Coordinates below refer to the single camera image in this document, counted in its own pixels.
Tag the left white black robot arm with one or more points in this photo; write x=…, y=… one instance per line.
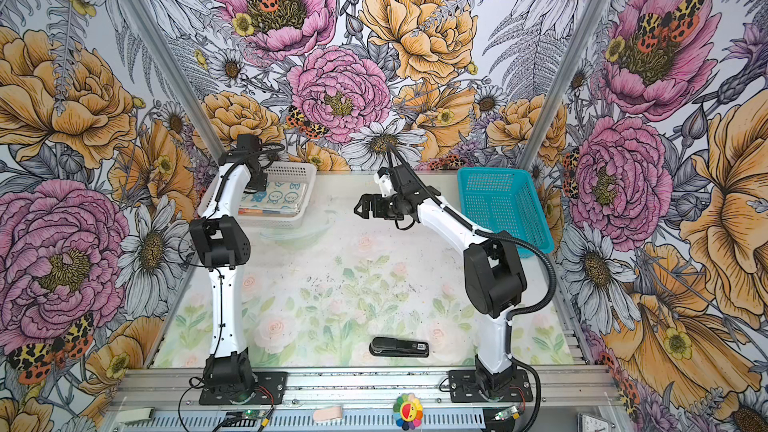
x=223, y=248

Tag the blue patterned towel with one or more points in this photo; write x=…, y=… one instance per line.
x=277, y=195

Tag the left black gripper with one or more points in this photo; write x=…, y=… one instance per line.
x=258, y=183

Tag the pink eraser block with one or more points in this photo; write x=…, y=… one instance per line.
x=328, y=414

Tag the multicolour striped letter towel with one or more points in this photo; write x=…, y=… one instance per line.
x=271, y=213

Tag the colourful flower toy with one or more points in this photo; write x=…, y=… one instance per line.
x=408, y=412

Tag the teal plastic basket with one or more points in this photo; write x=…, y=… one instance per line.
x=504, y=199

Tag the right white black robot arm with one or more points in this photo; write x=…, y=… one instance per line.
x=494, y=279

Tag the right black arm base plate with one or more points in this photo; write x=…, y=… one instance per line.
x=475, y=386

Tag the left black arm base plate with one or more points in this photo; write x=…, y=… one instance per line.
x=261, y=388

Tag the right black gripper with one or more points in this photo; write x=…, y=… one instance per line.
x=367, y=200

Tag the black stapler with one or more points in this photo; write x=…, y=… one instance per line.
x=398, y=348

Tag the white plastic basket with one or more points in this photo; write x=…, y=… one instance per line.
x=223, y=200

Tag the aluminium front rail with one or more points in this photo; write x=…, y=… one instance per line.
x=372, y=387

